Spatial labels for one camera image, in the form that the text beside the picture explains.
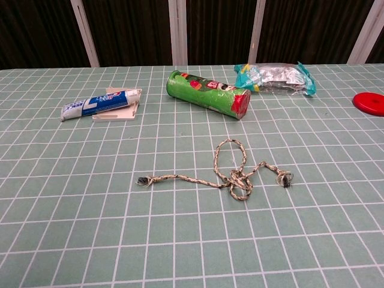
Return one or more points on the beige flat plastic tray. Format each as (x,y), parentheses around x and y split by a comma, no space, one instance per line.
(120,115)

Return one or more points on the green grid tablecloth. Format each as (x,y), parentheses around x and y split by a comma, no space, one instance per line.
(90,225)

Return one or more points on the green chips can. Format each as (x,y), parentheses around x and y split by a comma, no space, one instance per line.
(207,93)

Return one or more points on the teal silver snack bag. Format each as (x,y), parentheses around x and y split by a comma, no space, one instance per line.
(276,78)

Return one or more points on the white frame post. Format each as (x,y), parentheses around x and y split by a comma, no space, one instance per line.
(177,33)
(87,36)
(364,39)
(256,33)

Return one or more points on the dark pleated curtain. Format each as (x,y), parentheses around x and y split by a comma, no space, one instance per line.
(135,30)

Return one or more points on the blue white toothpaste tube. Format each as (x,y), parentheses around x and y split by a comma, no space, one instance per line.
(96,103)

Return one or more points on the red plastic disc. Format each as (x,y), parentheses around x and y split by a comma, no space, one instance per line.
(370,103)

